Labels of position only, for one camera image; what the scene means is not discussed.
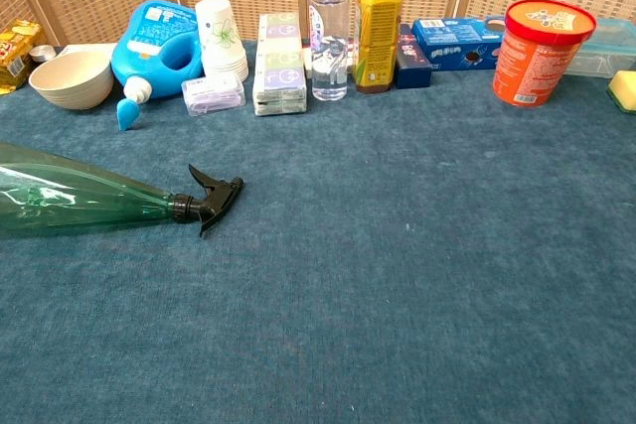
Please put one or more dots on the green spray bottle black trigger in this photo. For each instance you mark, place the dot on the green spray bottle black trigger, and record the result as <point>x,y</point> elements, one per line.
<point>74,200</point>

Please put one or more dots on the clear water bottle white cap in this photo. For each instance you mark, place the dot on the clear water bottle white cap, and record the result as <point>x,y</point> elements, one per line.
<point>329,46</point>

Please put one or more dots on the yellow tea bottle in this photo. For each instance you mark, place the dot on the yellow tea bottle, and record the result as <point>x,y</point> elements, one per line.
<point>378,32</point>

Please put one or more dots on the flat tissue pack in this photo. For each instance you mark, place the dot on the flat tissue pack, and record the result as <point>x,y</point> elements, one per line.
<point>279,108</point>
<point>279,95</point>

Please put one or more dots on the blue table cloth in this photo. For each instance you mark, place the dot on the blue table cloth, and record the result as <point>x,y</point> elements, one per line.
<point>348,270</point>

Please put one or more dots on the pastel tissue pack bundle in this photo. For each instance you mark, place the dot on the pastel tissue pack bundle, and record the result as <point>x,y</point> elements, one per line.
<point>279,54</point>

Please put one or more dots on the small dark blue box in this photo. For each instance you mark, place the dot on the small dark blue box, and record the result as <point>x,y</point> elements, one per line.
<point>412,62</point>

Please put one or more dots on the stack of flowered paper cups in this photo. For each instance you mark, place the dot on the stack of flowered paper cups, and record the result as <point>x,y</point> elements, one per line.
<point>221,42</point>

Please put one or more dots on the blue cookie box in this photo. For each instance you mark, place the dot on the blue cookie box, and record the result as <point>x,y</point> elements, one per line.
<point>452,42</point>

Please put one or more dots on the blue detergent jug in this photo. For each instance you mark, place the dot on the blue detergent jug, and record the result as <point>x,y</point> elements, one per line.
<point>154,42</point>

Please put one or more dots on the orange noodle tub red lid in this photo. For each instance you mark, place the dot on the orange noodle tub red lid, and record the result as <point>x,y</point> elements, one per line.
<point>539,56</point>

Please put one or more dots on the beige bowl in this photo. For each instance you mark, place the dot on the beige bowl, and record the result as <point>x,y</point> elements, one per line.
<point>72,79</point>

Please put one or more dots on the small silver tape roll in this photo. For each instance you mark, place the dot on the small silver tape roll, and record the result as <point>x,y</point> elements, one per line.
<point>42,52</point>

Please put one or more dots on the clear plastic container teal lid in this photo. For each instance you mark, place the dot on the clear plastic container teal lid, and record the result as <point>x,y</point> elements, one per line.
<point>601,54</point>

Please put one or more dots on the yellow green sponge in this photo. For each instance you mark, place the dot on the yellow green sponge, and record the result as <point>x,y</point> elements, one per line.
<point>624,89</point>

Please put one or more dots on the yellow snack package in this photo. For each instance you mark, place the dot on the yellow snack package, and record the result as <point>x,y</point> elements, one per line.
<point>14,54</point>

